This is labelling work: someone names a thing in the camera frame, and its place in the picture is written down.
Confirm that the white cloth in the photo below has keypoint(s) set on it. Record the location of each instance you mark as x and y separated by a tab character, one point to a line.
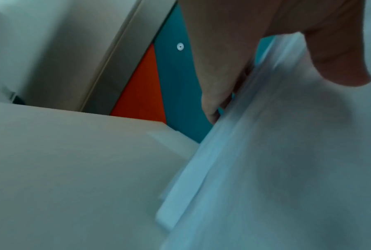
274	158

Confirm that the person's left hand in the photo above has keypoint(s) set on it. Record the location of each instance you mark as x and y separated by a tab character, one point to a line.
234	31

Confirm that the beige locker frame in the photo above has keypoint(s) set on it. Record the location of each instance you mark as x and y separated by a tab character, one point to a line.
123	56

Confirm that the teal locker door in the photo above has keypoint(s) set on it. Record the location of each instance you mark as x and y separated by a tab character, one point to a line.
179	80

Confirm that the white round door lock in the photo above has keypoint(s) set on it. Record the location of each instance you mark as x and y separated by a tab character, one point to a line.
180	46

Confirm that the orange locker door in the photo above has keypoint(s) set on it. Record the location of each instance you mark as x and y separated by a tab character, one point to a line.
143	97

